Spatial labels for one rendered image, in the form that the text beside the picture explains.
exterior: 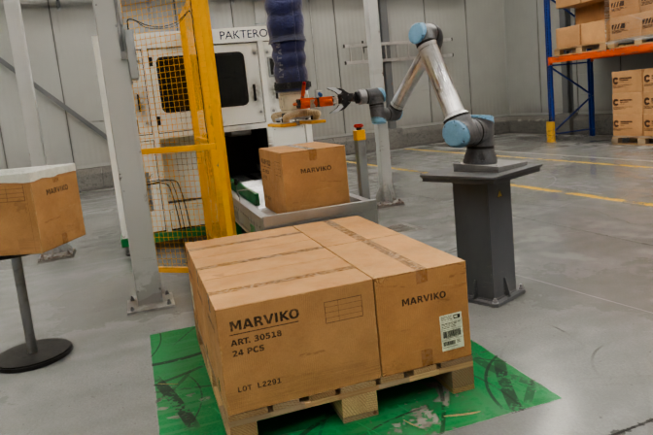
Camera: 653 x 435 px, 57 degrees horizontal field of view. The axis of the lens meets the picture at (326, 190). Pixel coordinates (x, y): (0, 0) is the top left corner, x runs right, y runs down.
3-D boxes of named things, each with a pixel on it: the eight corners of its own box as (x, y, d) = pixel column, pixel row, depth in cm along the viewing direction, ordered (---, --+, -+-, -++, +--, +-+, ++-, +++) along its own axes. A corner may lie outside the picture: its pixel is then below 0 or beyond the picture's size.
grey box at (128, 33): (131, 81, 390) (124, 33, 386) (139, 80, 392) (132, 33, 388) (131, 79, 372) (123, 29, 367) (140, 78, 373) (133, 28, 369)
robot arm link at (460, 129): (487, 139, 326) (437, 17, 339) (468, 142, 314) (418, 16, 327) (464, 150, 337) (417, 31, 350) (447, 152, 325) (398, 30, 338)
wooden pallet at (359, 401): (196, 339, 330) (193, 314, 328) (365, 304, 360) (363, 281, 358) (232, 453, 217) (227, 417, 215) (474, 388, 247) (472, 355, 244)
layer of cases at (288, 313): (193, 314, 328) (184, 243, 322) (363, 281, 357) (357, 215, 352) (228, 416, 215) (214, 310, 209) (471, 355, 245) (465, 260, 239)
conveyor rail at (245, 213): (212, 200, 563) (210, 180, 561) (218, 199, 565) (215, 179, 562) (265, 250, 345) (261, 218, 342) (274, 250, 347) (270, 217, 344)
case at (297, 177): (264, 206, 410) (257, 148, 404) (321, 198, 422) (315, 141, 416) (288, 220, 353) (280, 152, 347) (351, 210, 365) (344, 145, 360)
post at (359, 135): (364, 269, 431) (352, 130, 417) (373, 267, 433) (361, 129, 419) (368, 271, 425) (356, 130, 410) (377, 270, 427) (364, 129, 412)
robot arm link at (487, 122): (498, 145, 341) (499, 113, 338) (482, 147, 329) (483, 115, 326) (475, 144, 351) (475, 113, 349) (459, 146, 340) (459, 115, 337)
